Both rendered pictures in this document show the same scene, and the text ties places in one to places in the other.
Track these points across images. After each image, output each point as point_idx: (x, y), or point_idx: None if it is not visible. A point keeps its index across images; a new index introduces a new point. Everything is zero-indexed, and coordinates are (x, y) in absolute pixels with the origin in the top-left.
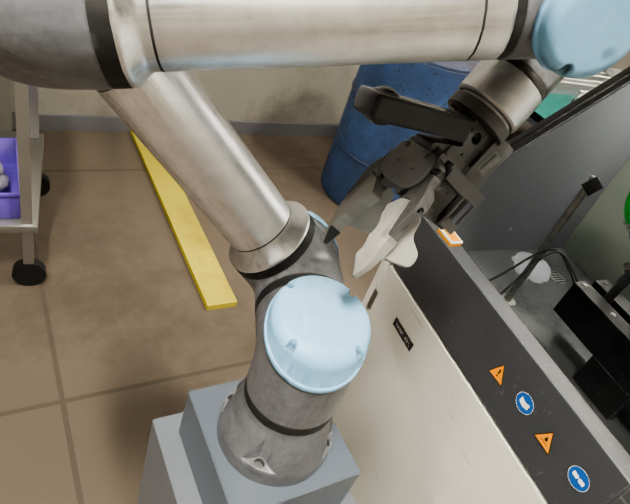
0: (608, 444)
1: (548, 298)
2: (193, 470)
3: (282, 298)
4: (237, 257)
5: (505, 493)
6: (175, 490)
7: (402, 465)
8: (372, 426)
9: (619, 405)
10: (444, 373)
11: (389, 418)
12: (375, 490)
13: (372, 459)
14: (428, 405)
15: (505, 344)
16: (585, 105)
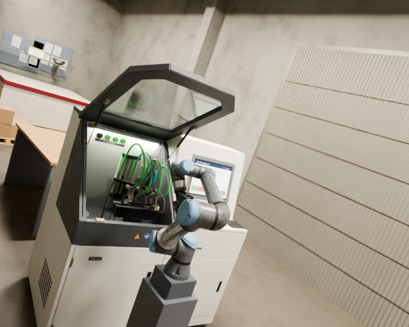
0: (165, 226)
1: (94, 217)
2: (176, 296)
3: (189, 239)
4: (173, 245)
5: (150, 257)
6: (180, 302)
7: (113, 289)
8: (93, 296)
9: (140, 222)
10: (119, 252)
11: (100, 285)
12: (104, 309)
13: (98, 303)
14: (116, 265)
15: (136, 229)
16: (85, 161)
